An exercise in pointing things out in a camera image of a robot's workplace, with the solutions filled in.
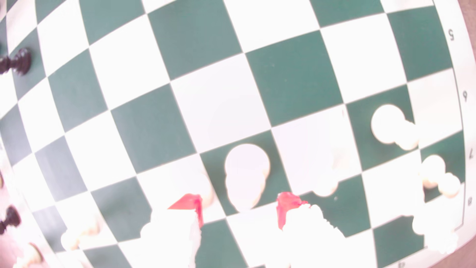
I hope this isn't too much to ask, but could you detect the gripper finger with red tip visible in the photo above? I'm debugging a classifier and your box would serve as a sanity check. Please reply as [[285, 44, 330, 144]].
[[276, 192, 357, 268], [139, 194, 204, 268]]

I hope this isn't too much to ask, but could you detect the white chess pawn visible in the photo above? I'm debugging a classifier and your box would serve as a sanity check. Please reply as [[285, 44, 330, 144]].
[[224, 143, 271, 213], [420, 154, 462, 199], [371, 104, 420, 151]]

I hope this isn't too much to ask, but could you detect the white chess piece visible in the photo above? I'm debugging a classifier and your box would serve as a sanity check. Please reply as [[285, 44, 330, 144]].
[[175, 169, 215, 209], [60, 215, 102, 251], [411, 208, 460, 255], [309, 145, 352, 198], [14, 242, 44, 268]]

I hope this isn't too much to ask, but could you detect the black chess pawn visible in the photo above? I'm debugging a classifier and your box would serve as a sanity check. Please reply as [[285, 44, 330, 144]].
[[0, 205, 22, 236], [0, 48, 32, 76]]

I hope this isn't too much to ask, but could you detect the green and white chessboard mat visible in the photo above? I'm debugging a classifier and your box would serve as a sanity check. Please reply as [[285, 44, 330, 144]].
[[0, 0, 476, 268]]

